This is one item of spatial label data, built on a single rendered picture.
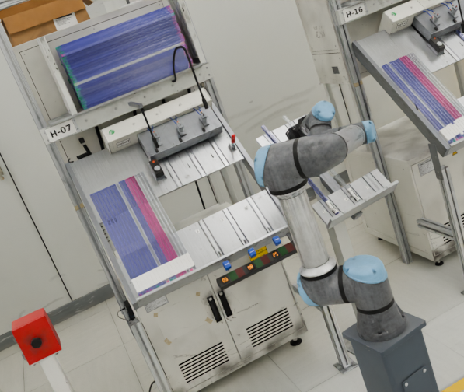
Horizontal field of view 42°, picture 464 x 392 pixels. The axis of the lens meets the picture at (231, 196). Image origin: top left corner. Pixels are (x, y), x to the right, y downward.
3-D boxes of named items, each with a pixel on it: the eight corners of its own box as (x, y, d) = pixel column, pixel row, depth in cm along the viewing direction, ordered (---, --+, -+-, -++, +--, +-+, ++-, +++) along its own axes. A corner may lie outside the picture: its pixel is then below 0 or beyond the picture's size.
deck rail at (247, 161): (294, 231, 243) (295, 223, 238) (290, 233, 243) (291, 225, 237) (213, 110, 276) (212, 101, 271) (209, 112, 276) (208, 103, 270)
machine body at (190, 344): (312, 341, 289) (271, 227, 270) (180, 414, 272) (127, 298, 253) (260, 295, 349) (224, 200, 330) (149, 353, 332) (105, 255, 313)
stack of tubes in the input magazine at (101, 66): (194, 65, 259) (172, 4, 251) (83, 110, 247) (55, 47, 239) (186, 66, 271) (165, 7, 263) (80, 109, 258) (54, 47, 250)
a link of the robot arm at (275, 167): (350, 312, 180) (293, 146, 162) (304, 316, 187) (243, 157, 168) (357, 288, 190) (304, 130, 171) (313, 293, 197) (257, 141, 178)
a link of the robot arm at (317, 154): (332, 131, 158) (372, 112, 201) (293, 140, 163) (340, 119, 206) (342, 174, 159) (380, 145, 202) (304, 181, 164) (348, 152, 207)
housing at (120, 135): (213, 120, 275) (211, 99, 263) (113, 162, 263) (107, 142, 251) (205, 107, 278) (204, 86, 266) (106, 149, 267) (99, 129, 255)
